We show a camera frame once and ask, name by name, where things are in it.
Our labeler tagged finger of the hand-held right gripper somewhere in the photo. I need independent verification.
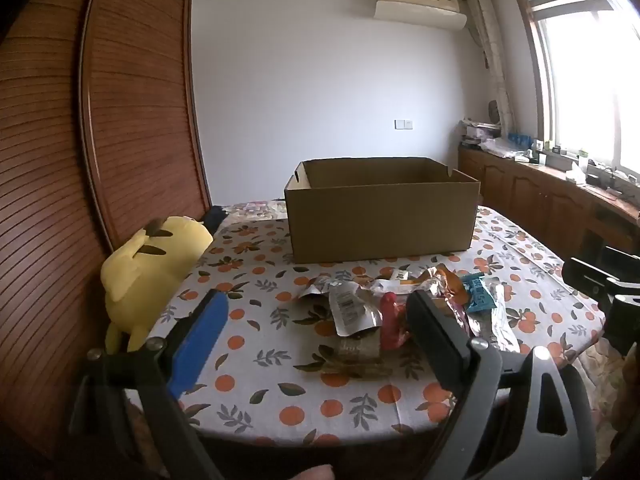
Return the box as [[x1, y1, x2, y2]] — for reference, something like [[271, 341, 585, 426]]
[[561, 256, 620, 301]]

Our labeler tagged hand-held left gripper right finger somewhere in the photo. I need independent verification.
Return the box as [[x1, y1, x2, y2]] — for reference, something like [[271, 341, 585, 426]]
[[406, 289, 598, 480]]

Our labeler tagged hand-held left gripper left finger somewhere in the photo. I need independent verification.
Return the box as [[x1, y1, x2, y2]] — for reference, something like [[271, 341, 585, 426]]
[[67, 289, 231, 480]]

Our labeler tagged brown cardboard box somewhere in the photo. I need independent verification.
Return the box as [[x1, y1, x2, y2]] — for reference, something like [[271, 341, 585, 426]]
[[284, 156, 482, 264]]

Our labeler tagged person's right forearm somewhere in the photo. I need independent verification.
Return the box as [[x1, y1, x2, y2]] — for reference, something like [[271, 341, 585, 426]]
[[607, 355, 640, 441]]

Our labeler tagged person's left hand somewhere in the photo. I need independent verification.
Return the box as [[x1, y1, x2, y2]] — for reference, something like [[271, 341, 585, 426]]
[[280, 464, 335, 480]]

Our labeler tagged red snack packet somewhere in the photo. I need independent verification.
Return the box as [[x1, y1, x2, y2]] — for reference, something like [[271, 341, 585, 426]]
[[379, 292, 414, 352]]

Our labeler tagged large silver snack packet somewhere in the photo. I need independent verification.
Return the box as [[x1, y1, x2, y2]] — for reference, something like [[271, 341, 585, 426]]
[[465, 285, 522, 357]]

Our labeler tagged teal snack packet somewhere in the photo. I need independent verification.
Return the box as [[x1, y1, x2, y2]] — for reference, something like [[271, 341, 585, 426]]
[[459, 272, 497, 314]]

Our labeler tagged yellow plush toy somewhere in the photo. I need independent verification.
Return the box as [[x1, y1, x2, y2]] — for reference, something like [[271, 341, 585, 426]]
[[100, 215, 213, 354]]

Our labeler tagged wooden cabinet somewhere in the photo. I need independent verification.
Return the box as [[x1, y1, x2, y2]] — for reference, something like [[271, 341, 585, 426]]
[[457, 142, 640, 271]]

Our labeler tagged silver snack packet barcode label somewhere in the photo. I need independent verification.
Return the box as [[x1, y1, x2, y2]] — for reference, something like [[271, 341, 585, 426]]
[[327, 280, 384, 339]]

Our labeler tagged orange print tablecloth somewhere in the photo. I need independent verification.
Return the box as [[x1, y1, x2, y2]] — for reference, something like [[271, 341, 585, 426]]
[[127, 200, 608, 448]]

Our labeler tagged dark cloth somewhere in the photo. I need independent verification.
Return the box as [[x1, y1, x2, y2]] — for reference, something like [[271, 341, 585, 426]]
[[200, 206, 228, 233]]

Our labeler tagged small crumpled silver packet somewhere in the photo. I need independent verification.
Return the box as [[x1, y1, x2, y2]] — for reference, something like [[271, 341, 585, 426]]
[[297, 275, 334, 302]]

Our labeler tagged floral printed fabric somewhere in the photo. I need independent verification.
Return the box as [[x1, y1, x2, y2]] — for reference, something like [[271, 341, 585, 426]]
[[222, 200, 288, 221]]

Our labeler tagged white plastic bag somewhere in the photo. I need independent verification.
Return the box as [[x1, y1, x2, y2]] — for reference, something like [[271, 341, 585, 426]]
[[479, 137, 531, 161]]

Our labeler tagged stack of papers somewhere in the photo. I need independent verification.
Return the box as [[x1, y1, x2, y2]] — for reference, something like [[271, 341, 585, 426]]
[[462, 119, 501, 148]]

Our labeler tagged wooden framed window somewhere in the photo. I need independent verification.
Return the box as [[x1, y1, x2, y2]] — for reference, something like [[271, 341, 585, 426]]
[[510, 0, 640, 181]]

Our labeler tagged wooden slatted wardrobe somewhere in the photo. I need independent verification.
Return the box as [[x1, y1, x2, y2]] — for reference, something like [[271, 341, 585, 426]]
[[0, 0, 213, 461]]

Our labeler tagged white curtain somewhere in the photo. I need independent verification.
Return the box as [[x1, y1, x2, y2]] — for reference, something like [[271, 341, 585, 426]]
[[465, 0, 516, 136]]

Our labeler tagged white air conditioner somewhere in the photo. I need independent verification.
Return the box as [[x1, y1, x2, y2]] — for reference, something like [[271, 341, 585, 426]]
[[374, 0, 468, 31]]

